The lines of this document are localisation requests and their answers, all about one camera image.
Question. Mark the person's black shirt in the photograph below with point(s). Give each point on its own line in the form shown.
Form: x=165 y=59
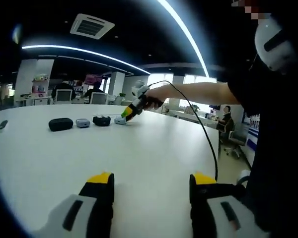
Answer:
x=275 y=148

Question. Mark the bright office window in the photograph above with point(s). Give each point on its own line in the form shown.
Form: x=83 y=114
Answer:
x=188 y=81

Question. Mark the white mesh office chair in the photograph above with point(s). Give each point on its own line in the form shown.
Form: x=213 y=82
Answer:
x=98 y=98
x=64 y=96

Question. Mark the purple screen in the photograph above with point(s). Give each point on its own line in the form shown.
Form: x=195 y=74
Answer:
x=93 y=79

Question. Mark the blue and white wall board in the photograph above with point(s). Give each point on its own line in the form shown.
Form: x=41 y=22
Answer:
x=252 y=131

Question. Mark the long curved ceiling light strip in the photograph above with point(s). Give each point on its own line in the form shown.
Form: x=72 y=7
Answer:
x=188 y=34

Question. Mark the white chest-worn device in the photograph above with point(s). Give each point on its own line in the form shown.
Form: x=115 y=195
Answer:
x=275 y=44

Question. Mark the lilac earbud case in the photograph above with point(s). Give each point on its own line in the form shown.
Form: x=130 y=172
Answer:
x=82 y=122

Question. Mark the light blue earbud case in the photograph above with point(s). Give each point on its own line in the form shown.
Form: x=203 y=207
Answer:
x=119 y=120

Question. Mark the short curved ceiling light strip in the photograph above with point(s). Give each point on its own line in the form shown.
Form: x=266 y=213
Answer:
x=64 y=47

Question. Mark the white table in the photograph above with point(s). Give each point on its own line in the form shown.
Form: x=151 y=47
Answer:
x=114 y=153

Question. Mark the black googly-eyed earbud case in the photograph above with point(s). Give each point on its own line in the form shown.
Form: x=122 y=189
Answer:
x=101 y=120

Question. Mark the black oval earbud case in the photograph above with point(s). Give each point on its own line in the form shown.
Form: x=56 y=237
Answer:
x=60 y=124

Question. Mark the small potted plant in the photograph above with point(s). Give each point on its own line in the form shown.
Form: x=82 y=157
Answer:
x=122 y=95

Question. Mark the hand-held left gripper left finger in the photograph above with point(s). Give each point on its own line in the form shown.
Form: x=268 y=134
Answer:
x=96 y=205

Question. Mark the shelf with colourful items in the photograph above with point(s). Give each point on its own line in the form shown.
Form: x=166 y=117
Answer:
x=39 y=86

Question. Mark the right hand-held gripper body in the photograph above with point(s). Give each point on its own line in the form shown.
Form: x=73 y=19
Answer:
x=145 y=93

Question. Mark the white partition panel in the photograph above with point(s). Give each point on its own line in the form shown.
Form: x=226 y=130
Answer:
x=26 y=79

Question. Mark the person's right hand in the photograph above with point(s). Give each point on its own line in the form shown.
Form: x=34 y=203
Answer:
x=156 y=95

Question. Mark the ceiling air conditioner vent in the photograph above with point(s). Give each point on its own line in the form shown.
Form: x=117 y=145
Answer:
x=92 y=26

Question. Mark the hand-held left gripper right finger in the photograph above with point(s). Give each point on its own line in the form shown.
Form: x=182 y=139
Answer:
x=203 y=210

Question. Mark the grey wheeled office chair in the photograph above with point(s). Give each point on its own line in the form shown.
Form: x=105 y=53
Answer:
x=234 y=141

